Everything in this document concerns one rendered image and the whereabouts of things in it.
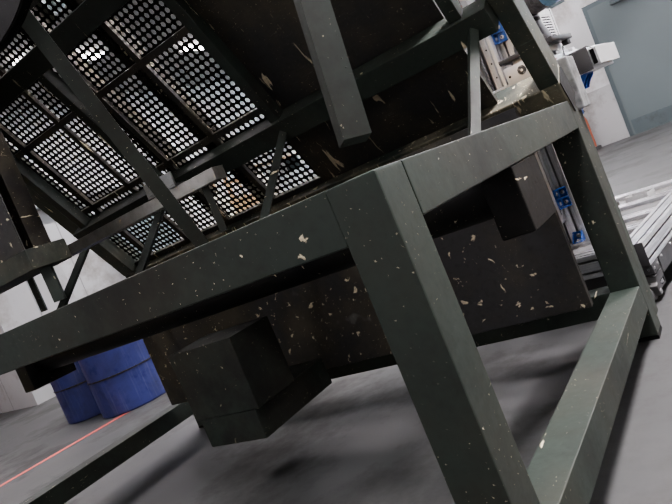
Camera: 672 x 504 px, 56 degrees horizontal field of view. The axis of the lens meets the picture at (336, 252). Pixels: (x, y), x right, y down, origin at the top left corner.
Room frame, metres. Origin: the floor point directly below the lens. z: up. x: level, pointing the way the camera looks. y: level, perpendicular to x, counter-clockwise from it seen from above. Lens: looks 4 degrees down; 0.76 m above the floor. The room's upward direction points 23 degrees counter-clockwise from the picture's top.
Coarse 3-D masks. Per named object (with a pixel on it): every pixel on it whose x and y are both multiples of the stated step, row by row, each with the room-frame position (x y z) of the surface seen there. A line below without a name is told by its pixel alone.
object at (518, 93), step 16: (528, 80) 2.02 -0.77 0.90; (560, 80) 1.92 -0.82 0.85; (496, 96) 2.08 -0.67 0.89; (512, 96) 2.02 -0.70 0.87; (528, 96) 1.96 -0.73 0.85; (544, 96) 1.94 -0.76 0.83; (560, 96) 1.93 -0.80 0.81; (496, 112) 2.02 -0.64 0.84; (528, 112) 1.99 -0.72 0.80; (448, 128) 2.13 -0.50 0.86; (464, 128) 2.09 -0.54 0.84; (416, 144) 2.20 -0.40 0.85; (384, 160) 2.27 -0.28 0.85; (336, 176) 2.42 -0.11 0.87; (352, 176) 2.35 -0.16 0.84; (304, 192) 2.50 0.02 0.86; (272, 208) 2.59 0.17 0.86; (240, 224) 2.69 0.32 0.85; (208, 240) 2.80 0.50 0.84; (160, 256) 3.03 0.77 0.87
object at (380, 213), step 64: (512, 128) 1.42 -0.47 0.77; (576, 128) 1.91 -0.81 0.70; (320, 192) 0.93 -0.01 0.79; (384, 192) 0.88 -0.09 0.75; (448, 192) 1.04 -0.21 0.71; (512, 192) 1.36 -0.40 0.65; (576, 192) 1.98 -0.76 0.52; (192, 256) 1.10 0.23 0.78; (256, 256) 1.02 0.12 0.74; (320, 256) 0.96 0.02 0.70; (384, 256) 0.90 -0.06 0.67; (448, 256) 2.06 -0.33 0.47; (512, 256) 1.95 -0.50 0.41; (64, 320) 1.34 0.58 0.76; (128, 320) 1.23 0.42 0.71; (192, 320) 2.08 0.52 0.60; (256, 320) 2.09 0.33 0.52; (320, 320) 2.40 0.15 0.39; (384, 320) 0.92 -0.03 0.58; (448, 320) 0.90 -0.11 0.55; (512, 320) 1.99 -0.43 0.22; (576, 320) 2.06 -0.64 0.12; (640, 320) 1.81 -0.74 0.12; (192, 384) 2.09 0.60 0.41; (256, 384) 1.97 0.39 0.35; (320, 384) 2.23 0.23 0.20; (448, 384) 0.89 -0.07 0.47; (576, 384) 1.42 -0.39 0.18; (128, 448) 2.76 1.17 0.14; (448, 448) 0.91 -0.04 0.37; (512, 448) 0.93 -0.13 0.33; (576, 448) 1.15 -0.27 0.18
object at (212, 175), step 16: (208, 176) 1.98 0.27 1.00; (224, 176) 1.99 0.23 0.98; (176, 192) 2.06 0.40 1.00; (192, 192) 2.04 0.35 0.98; (144, 208) 2.16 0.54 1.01; (160, 208) 2.12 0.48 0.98; (112, 224) 2.26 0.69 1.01; (128, 224) 2.22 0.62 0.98; (80, 240) 2.38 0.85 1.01; (96, 240) 2.33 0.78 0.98
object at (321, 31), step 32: (320, 0) 0.95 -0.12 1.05; (32, 32) 1.74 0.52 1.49; (320, 32) 0.94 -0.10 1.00; (64, 64) 1.77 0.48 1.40; (320, 64) 0.93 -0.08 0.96; (96, 96) 1.80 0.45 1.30; (352, 96) 0.93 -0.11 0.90; (352, 128) 0.92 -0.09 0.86; (480, 128) 1.56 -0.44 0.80; (128, 160) 1.85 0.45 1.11; (160, 192) 1.89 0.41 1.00; (192, 224) 1.93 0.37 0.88; (224, 224) 2.02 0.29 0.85; (32, 288) 2.64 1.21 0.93
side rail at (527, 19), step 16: (496, 0) 1.78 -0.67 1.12; (512, 0) 1.77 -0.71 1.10; (512, 16) 1.80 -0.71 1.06; (528, 16) 1.85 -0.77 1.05; (512, 32) 1.83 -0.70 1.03; (528, 32) 1.82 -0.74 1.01; (528, 48) 1.85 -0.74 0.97; (544, 48) 1.89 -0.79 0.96; (528, 64) 1.89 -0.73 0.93; (544, 64) 1.87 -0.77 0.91; (544, 80) 1.91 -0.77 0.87
